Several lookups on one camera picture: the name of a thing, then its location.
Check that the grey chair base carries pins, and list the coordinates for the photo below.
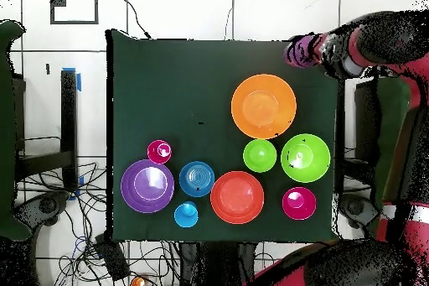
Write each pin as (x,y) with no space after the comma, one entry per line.
(355,207)
(47,205)

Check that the red bowl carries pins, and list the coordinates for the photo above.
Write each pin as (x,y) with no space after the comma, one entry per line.
(237,197)

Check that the blue cup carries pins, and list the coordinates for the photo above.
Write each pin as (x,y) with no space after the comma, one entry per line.
(186,214)

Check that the small orange object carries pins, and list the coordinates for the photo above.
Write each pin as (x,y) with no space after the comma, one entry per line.
(137,282)

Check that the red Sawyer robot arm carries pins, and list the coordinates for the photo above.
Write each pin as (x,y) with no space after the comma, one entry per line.
(385,37)

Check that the pink cup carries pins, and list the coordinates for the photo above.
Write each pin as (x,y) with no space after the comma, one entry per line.
(159,151)

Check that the dark green tablecloth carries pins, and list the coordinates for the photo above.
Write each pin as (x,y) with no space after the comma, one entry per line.
(167,81)

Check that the blue bowl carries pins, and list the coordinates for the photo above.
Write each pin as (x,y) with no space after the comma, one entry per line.
(196,179)

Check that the large green bowl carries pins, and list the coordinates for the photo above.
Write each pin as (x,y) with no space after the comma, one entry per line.
(315,165)

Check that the small black floor object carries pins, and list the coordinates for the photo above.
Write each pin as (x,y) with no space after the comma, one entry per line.
(48,68)

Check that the blue tape strip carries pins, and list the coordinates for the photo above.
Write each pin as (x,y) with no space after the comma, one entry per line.
(79,82)

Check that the purple bowl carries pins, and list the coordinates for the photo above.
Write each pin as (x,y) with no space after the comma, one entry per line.
(147,186)

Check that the green clothed side table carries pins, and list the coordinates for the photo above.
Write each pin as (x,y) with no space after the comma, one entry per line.
(6,131)
(388,148)

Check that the purple cup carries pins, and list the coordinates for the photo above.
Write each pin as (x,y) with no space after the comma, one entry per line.
(306,54)

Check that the small green bowl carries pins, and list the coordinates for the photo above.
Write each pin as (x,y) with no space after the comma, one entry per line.
(259,156)

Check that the black metal stand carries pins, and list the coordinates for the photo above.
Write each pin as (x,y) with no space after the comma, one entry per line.
(68,115)

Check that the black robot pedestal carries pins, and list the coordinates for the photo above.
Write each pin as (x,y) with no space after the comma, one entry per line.
(218,266)

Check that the large orange bowl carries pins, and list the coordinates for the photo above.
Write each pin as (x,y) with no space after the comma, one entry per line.
(263,106)

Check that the pink bowl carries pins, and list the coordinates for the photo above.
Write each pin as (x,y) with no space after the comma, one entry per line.
(299,203)

